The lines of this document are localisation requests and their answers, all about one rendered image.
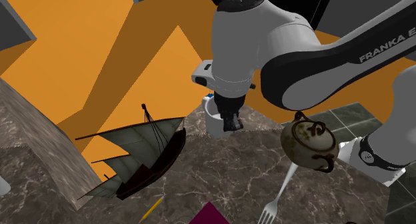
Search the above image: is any beige round teapot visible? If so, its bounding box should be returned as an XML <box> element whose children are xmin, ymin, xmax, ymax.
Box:
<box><xmin>280</xmin><ymin>111</ymin><xmax>341</xmax><ymax>174</ymax></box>

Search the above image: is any white mug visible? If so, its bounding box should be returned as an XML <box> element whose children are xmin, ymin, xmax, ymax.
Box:
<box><xmin>201</xmin><ymin>94</ymin><xmax>243</xmax><ymax>139</ymax></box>

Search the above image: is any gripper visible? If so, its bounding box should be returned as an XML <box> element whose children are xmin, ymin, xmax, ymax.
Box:
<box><xmin>213</xmin><ymin>92</ymin><xmax>245</xmax><ymax>133</ymax></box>

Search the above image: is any yellow pencil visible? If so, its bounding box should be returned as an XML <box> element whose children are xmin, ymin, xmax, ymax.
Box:
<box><xmin>138</xmin><ymin>194</ymin><xmax>166</xmax><ymax>224</ymax></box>

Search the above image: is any magenta flat block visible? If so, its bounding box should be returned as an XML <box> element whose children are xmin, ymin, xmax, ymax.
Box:
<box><xmin>189</xmin><ymin>201</ymin><xmax>231</xmax><ymax>224</ymax></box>

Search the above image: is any silver fork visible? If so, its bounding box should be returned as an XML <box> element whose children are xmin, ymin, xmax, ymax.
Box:
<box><xmin>257</xmin><ymin>162</ymin><xmax>299</xmax><ymax>224</ymax></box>

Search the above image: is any model sailing ship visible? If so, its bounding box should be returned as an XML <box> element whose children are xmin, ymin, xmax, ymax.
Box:
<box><xmin>75</xmin><ymin>103</ymin><xmax>187</xmax><ymax>201</ymax></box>

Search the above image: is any white rounded object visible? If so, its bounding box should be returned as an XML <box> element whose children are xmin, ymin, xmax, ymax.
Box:
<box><xmin>0</xmin><ymin>175</ymin><xmax>11</xmax><ymax>197</ymax></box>

